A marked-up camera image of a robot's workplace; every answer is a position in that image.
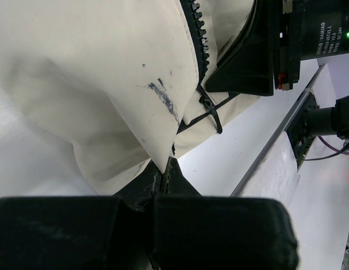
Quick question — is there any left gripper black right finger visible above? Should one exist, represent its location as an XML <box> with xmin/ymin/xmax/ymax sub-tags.
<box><xmin>153</xmin><ymin>158</ymin><xmax>299</xmax><ymax>269</ymax></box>

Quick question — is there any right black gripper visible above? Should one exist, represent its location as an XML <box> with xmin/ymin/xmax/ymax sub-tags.
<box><xmin>205</xmin><ymin>1</ymin><xmax>349</xmax><ymax>96</ymax></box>

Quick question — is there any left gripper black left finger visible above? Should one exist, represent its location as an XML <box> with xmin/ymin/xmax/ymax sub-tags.
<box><xmin>0</xmin><ymin>163</ymin><xmax>162</xmax><ymax>269</ymax></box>

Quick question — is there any cream jacket with black zipper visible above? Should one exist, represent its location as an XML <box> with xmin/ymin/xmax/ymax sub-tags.
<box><xmin>0</xmin><ymin>1</ymin><xmax>258</xmax><ymax>195</ymax></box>

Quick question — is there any white foam front board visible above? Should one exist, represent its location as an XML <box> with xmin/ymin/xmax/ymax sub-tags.
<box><xmin>241</xmin><ymin>132</ymin><xmax>349</xmax><ymax>269</ymax></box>

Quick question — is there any aluminium table frame rail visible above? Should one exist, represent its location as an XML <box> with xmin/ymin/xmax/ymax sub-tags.
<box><xmin>230</xmin><ymin>65</ymin><xmax>324</xmax><ymax>197</ymax></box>

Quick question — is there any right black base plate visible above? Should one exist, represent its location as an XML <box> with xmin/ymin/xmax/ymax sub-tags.
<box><xmin>287</xmin><ymin>92</ymin><xmax>349</xmax><ymax>169</ymax></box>

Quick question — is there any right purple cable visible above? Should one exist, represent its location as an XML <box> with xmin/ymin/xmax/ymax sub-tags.
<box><xmin>317</xmin><ymin>136</ymin><xmax>349</xmax><ymax>157</ymax></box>

